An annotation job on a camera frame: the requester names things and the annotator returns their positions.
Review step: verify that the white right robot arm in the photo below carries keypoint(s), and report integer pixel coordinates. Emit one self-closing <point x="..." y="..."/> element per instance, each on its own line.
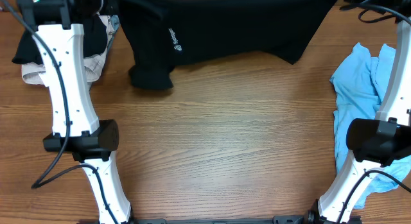
<point x="373" y="143"/>

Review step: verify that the black t-shirt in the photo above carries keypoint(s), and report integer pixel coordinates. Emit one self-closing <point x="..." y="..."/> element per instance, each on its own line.
<point x="164" y="34"/>

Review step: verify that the light blue t-shirt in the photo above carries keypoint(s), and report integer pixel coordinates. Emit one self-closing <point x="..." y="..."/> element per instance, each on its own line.
<point x="360" y="83"/>

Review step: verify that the folded beige garment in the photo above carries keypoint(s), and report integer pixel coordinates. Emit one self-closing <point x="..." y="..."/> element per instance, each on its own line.
<point x="33" y="73"/>

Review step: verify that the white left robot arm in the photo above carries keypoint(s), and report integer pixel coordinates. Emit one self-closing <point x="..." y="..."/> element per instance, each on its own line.
<point x="57" y="29"/>

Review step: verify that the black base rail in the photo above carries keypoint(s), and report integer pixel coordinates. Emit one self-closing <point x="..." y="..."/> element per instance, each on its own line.
<point x="218" y="221"/>

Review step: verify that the folded black garment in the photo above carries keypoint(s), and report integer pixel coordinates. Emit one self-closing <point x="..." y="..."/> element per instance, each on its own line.
<point x="94" y="42"/>

